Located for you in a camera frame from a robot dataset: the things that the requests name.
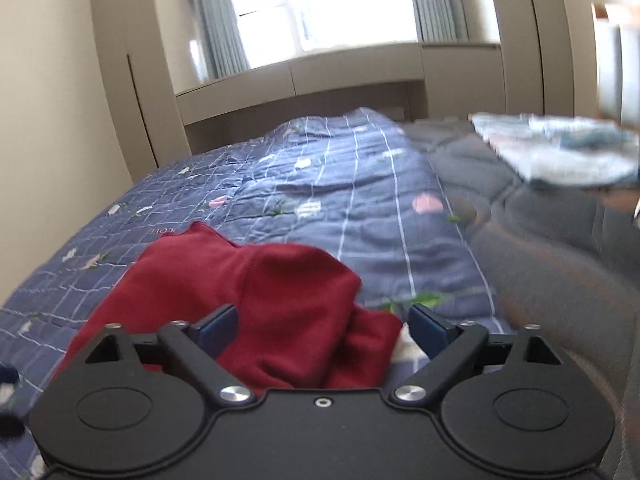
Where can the blue checked floral quilt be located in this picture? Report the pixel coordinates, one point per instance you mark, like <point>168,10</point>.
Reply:
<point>350,185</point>

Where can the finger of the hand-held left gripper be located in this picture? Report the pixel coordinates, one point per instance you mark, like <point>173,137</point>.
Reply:
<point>7,374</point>

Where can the beige wardrobe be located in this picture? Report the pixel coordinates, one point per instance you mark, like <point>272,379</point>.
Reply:
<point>550,35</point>
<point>150,60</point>

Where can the light blue curtain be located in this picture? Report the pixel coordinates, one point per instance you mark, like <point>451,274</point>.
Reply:
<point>437,0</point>
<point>220,20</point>

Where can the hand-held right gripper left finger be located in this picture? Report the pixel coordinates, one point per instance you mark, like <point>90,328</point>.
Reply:
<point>217,331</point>

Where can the bright window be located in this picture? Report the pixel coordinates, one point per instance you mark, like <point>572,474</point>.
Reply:
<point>325,5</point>

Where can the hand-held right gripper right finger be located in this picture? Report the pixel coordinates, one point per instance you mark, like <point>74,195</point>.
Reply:
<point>429,331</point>

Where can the grey quilted mattress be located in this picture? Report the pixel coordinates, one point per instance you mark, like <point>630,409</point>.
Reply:
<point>550,270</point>

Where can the dark red knit sweater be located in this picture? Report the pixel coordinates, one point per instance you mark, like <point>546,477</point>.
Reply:
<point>290,300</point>

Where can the beige headboard cabinet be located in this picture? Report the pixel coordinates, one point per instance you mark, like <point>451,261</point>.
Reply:
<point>350,67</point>

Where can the light blue patterned cloth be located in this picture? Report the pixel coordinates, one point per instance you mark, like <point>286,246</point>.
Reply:
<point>550,155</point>

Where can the white wood-framed furniture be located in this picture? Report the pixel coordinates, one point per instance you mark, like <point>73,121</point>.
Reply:
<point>615,60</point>

